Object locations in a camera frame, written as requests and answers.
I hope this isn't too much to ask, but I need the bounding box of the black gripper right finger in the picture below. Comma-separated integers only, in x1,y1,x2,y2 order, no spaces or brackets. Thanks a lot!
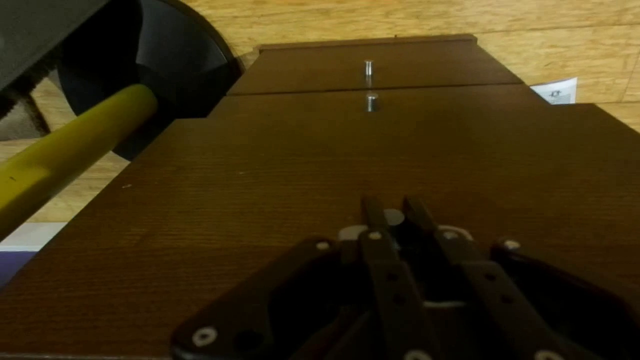
402,198,640,360

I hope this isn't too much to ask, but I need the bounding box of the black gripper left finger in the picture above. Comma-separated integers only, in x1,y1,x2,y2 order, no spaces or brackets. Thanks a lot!
170,198,425,360

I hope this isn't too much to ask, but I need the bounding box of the brown wooden drawer cabinet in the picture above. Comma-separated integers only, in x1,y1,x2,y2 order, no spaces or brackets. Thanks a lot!
0,33,640,360

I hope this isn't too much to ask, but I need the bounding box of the white printed paper sheet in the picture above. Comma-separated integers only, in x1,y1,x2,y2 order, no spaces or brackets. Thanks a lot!
533,78,578,105

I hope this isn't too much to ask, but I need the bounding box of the yellow pole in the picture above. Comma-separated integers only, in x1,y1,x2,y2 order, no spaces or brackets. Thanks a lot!
0,85,158,239

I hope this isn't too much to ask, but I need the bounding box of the grey box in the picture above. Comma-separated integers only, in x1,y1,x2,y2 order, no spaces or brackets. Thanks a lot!
0,0,109,90

